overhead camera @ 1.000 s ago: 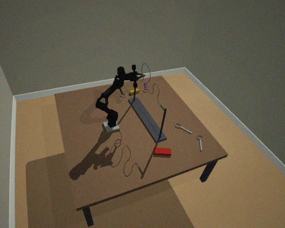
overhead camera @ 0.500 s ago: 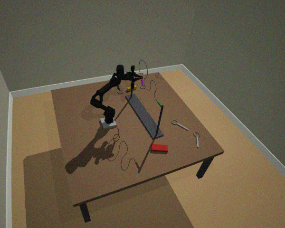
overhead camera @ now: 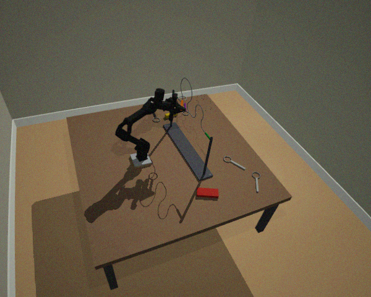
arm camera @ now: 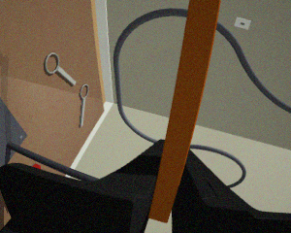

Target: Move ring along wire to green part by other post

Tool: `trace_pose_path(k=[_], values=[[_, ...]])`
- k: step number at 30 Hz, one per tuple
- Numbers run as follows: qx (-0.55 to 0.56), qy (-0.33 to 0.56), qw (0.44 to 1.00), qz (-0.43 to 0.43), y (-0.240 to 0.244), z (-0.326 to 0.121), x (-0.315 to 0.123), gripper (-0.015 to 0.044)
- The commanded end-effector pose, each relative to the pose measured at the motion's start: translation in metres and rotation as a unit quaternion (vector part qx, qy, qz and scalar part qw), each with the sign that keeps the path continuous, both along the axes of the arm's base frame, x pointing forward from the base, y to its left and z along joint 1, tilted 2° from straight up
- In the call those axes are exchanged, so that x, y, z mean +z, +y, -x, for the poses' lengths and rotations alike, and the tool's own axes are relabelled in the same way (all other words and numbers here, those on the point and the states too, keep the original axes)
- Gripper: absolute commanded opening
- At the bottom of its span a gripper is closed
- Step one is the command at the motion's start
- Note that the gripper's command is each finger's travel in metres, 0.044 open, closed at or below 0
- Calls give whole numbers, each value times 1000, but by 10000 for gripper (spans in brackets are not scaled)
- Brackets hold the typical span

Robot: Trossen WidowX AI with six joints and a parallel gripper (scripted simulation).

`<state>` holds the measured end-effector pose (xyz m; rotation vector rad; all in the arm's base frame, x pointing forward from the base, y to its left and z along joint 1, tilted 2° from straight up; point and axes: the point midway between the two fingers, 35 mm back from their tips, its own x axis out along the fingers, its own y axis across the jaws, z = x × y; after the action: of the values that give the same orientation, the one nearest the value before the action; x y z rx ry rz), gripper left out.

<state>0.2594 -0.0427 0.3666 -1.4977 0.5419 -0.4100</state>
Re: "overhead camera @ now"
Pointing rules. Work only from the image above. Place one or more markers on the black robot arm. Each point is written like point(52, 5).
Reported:
point(142, 146)

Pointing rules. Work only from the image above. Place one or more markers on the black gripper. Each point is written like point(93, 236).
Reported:
point(169, 106)

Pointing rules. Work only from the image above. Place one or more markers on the red rectangular block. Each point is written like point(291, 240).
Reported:
point(207, 192)

